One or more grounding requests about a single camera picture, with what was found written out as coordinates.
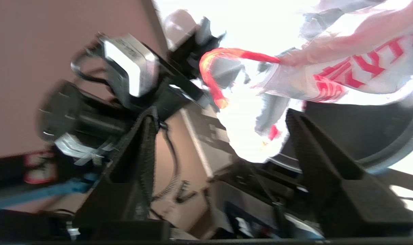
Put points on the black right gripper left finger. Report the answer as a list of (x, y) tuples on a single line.
[(124, 183)]

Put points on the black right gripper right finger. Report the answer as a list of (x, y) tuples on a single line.
[(346, 197)]

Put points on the grey door frame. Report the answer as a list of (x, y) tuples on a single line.
[(155, 20)]

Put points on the dark grey robot chassis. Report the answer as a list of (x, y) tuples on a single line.
[(209, 136)]

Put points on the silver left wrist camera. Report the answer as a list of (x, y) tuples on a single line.
[(131, 68)]

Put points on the white red-printed trash bag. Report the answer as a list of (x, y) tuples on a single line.
[(346, 68)]

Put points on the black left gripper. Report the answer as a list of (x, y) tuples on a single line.
[(186, 75)]

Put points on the black round trash bin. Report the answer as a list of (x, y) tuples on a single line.
[(363, 136)]

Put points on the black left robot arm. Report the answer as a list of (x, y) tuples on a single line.
[(83, 115)]

